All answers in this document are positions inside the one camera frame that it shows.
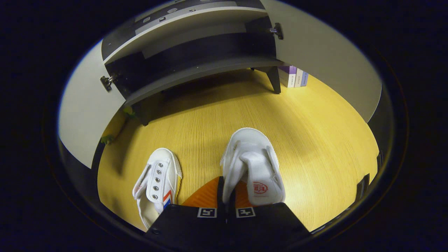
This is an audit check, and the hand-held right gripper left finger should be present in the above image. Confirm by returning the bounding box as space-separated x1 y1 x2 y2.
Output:
145 176 227 245

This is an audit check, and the metal door hinge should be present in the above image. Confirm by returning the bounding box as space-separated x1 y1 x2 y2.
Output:
100 73 118 92
269 23 284 40

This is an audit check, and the white shoe cabinet door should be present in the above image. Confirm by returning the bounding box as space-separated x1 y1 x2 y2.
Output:
58 39 126 169
261 0 382 123

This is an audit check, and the purple book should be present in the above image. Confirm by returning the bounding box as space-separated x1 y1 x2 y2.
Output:
278 65 297 88

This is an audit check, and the green toy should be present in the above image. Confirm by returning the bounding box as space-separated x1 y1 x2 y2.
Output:
101 106 136 146

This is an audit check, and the white canvas shoe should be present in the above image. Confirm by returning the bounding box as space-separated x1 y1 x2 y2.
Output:
132 148 182 230
220 128 286 207

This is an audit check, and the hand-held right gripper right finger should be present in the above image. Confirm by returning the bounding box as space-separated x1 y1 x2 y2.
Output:
226 181 312 246

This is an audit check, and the white shoe cabinet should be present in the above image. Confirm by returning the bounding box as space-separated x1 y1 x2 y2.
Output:
101 0 284 126

